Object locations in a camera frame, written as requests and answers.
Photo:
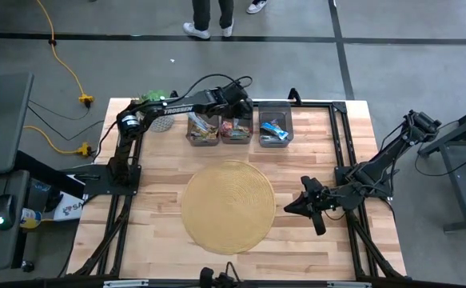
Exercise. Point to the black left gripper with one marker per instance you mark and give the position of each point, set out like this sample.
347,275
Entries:
230,98

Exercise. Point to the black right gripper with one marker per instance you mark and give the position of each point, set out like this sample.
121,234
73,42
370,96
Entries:
336,198

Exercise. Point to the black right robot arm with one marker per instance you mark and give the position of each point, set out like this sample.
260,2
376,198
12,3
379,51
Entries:
392,152

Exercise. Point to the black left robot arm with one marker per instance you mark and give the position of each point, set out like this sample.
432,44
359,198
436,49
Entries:
176,109

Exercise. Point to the grey plastic bin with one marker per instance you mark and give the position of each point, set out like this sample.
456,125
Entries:
236,141
188,142
274,110

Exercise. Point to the round woven straw placemat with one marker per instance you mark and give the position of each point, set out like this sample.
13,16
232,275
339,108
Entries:
228,208

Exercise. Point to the white triangle-pattern plant pot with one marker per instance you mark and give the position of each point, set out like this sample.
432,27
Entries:
162,124

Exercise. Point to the person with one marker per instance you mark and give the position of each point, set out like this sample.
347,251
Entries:
256,6
200,12

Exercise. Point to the dark metal desk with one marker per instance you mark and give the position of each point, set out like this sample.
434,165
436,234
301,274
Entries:
452,192

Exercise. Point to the white printed box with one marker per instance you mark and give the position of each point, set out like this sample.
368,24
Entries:
70,208

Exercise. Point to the yellow label bottle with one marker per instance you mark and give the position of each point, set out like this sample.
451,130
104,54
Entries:
30,218

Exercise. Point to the grey laptop lid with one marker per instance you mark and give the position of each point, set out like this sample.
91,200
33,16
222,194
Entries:
1,120

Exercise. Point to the black computer mouse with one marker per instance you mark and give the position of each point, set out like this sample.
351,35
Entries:
4,212

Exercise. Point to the grey side desk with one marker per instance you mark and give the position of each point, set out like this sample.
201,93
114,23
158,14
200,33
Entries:
1,252

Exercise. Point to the black aluminium table frame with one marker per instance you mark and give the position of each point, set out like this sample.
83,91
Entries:
338,140

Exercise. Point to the black table-level camera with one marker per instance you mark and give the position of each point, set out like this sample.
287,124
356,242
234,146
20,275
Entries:
206,276

